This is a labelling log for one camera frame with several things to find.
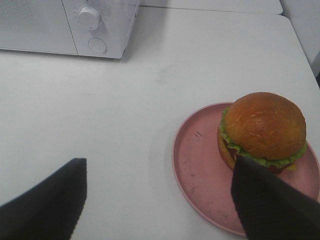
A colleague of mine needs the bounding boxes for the white microwave oven body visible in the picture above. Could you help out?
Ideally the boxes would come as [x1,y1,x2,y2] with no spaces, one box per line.
[62,0,140,59]

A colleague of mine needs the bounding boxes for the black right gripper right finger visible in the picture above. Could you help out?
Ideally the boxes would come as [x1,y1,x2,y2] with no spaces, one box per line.
[230,157,320,240]

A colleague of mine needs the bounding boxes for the white microwave door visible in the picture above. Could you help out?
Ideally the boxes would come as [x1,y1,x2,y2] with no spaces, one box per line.
[0,0,78,55]

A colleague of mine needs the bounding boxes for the round white door button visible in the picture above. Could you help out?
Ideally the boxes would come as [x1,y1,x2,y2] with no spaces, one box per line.
[88,38,107,54]

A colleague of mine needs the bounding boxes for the white dial knob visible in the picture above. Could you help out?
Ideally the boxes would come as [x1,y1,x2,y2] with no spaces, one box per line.
[78,6,102,31]

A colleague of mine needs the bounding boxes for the pink plate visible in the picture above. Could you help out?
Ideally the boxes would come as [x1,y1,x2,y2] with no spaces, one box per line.
[171,101,320,237]

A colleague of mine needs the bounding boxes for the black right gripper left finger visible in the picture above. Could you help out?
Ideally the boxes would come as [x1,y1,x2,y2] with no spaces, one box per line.
[0,158,88,240]

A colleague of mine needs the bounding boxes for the burger with lettuce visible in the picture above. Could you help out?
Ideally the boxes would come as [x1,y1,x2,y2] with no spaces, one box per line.
[217,92,307,174]

